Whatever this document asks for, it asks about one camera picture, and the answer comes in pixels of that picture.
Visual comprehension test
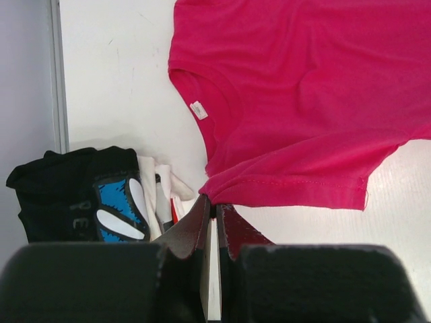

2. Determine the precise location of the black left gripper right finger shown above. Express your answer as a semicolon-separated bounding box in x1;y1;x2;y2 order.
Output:
215;205;426;322

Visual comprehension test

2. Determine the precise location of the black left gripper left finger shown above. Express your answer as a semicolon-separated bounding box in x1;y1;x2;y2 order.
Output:
1;196;211;322

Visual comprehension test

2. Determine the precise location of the pink t shirt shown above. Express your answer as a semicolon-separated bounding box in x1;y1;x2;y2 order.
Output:
168;1;430;210

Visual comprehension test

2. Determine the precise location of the white red folded shirt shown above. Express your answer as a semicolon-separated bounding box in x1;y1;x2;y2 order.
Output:
137;156;195;240

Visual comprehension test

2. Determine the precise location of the black folded t shirt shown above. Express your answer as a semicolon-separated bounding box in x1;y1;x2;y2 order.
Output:
6;146;151;243

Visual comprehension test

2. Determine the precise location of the aluminium left corner post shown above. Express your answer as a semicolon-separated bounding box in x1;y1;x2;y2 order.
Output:
47;0;69;153

